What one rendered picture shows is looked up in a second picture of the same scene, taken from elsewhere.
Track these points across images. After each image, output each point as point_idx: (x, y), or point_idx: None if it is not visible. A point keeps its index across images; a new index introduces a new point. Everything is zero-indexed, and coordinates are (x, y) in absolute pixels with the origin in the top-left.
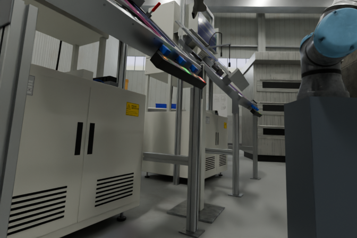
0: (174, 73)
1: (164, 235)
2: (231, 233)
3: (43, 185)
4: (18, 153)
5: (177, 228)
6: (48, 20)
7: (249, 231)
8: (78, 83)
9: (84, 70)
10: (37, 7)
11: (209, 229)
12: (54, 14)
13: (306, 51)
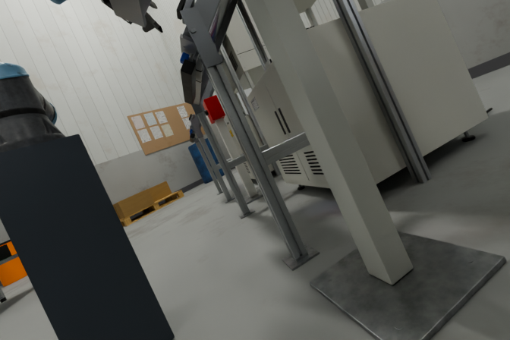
0: (189, 97)
1: (308, 234)
2: (263, 303)
3: None
4: (272, 136)
5: (319, 243)
6: None
7: (246, 338)
8: (261, 85)
9: (265, 65)
10: None
11: (294, 278)
12: None
13: (44, 99)
